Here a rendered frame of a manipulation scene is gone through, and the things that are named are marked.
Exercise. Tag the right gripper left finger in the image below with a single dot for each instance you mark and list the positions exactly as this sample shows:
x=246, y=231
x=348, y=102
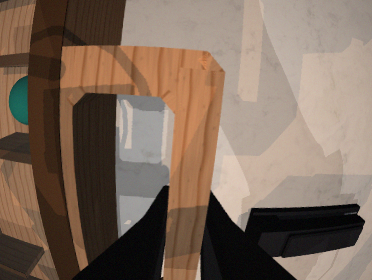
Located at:
x=134, y=255

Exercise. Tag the wooden maze board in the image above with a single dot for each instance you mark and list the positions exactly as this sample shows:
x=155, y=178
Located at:
x=72, y=136

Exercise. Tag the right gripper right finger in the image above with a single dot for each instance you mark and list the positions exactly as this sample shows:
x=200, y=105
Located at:
x=239, y=257

